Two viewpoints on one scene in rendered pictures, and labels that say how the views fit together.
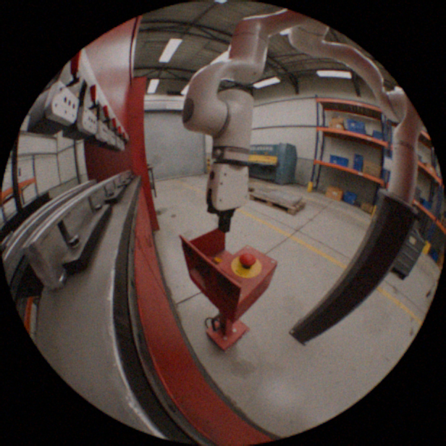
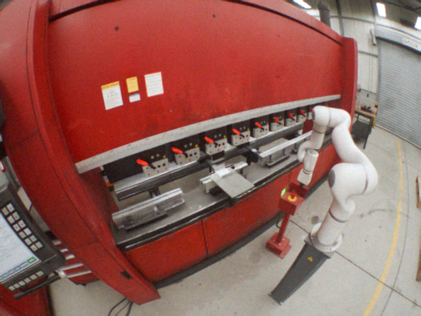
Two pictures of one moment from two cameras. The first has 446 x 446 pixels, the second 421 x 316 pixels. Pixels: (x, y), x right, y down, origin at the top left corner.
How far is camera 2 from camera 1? 128 cm
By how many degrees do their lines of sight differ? 78
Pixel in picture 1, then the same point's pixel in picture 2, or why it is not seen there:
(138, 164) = not seen: hidden behind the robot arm
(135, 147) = (344, 106)
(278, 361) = (259, 276)
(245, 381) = (245, 259)
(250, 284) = (285, 199)
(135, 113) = (347, 75)
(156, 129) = (395, 66)
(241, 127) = (306, 163)
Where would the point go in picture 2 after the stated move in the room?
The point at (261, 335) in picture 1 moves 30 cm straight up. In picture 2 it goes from (279, 265) to (285, 251)
